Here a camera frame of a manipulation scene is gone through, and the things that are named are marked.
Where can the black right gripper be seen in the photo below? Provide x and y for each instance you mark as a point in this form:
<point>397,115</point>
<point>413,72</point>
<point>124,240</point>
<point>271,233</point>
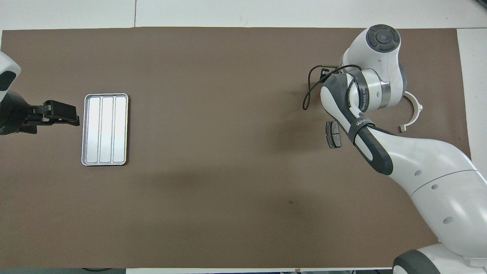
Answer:
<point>325,72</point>

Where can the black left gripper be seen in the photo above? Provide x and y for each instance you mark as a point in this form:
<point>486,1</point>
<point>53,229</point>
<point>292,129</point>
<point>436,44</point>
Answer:
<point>19,114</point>

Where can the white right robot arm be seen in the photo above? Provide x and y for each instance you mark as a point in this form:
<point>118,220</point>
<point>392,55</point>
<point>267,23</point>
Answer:
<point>437,171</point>

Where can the silver metal tray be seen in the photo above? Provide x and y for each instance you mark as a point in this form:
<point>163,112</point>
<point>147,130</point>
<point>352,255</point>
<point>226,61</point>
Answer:
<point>106,129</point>

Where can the dark rectangular brake pad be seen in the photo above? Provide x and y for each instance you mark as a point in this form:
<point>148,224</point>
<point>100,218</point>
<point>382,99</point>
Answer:
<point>333,135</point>

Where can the brown table mat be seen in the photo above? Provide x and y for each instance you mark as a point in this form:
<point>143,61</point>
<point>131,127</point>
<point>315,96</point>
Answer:
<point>152,228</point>

